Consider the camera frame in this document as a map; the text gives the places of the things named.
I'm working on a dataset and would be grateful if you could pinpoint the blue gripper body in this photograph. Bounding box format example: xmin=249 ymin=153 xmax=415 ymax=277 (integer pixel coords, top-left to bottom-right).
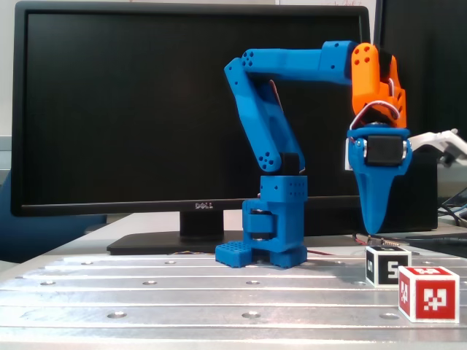
xmin=345 ymin=125 xmax=414 ymax=176

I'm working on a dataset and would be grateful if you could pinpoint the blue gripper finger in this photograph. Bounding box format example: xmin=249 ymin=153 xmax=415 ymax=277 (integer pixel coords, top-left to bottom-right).
xmin=352 ymin=174 xmax=406 ymax=235

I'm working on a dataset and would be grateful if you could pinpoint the black marker cube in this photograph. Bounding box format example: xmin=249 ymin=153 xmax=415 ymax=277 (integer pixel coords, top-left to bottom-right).
xmin=365 ymin=246 xmax=412 ymax=289

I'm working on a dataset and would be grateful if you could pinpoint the red marker cube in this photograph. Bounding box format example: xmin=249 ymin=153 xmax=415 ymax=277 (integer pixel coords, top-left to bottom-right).
xmin=397 ymin=265 xmax=460 ymax=324

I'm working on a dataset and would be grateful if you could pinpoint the small circuit board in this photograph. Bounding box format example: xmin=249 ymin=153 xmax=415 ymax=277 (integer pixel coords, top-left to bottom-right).
xmin=367 ymin=236 xmax=401 ymax=246

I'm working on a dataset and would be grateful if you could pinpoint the black frameless monitor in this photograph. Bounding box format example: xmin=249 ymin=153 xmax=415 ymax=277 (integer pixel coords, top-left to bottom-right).
xmin=375 ymin=0 xmax=467 ymax=152

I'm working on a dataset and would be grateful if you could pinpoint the black Dell monitor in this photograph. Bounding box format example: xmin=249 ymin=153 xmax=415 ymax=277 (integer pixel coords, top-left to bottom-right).
xmin=10 ymin=0 xmax=373 ymax=256

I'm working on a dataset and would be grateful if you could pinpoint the blue office chair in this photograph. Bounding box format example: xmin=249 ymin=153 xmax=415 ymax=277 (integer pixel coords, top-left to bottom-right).
xmin=0 ymin=169 xmax=109 ymax=264

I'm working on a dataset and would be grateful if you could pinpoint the red white black servo cable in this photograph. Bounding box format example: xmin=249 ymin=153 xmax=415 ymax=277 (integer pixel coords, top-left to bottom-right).
xmin=348 ymin=100 xmax=401 ymax=132

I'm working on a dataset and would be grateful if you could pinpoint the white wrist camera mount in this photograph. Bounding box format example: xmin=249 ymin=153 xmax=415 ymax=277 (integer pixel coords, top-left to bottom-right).
xmin=344 ymin=128 xmax=467 ymax=171

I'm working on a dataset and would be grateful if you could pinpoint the black flat base plate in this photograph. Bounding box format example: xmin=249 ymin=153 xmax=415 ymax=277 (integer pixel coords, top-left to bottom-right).
xmin=404 ymin=233 xmax=467 ymax=258

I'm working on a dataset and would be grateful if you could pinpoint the yellow blue thin wire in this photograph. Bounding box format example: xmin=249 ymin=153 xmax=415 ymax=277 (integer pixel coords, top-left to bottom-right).
xmin=166 ymin=249 xmax=217 ymax=256

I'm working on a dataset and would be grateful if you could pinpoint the aluminium slotted base plate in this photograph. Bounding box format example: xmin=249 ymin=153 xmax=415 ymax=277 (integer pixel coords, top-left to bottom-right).
xmin=0 ymin=253 xmax=467 ymax=343

